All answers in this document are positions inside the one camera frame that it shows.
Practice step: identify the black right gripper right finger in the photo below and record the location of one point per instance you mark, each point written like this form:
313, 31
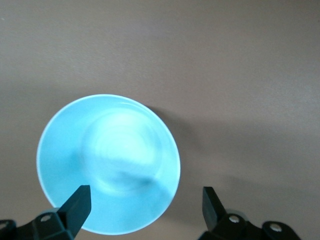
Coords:
215, 215

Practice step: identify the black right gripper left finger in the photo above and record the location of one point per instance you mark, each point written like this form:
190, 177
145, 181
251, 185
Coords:
72, 212

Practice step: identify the light blue bowl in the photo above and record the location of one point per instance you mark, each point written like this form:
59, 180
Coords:
112, 140

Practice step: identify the brown table cover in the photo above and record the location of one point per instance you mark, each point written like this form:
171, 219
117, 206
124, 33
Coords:
200, 62

